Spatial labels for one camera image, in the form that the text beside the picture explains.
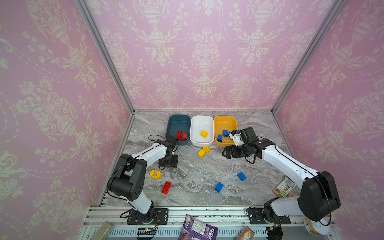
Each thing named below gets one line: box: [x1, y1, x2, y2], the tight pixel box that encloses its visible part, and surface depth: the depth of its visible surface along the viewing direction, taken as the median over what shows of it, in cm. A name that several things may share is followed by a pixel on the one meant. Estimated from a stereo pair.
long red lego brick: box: [161, 181, 172, 195], surface depth 83 cm
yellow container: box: [214, 116, 238, 148], surface depth 111 cm
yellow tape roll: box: [149, 170, 162, 180], surface depth 87 cm
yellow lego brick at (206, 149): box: [203, 146, 211, 154], surface depth 99 cm
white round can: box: [303, 218, 330, 236], surface depth 69 cm
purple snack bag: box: [178, 214, 219, 240], surface depth 70 cm
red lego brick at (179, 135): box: [177, 130, 183, 141], surface depth 105 cm
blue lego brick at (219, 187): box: [214, 182, 224, 193], surface depth 83 cm
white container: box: [189, 115, 215, 147], surface depth 109 cm
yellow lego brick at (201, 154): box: [197, 150, 206, 159], surface depth 97 cm
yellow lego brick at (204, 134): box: [200, 130, 209, 139], surface depth 107 cm
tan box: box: [92, 221, 115, 240], surface depth 70 cm
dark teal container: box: [165, 114, 192, 146], surface depth 113 cm
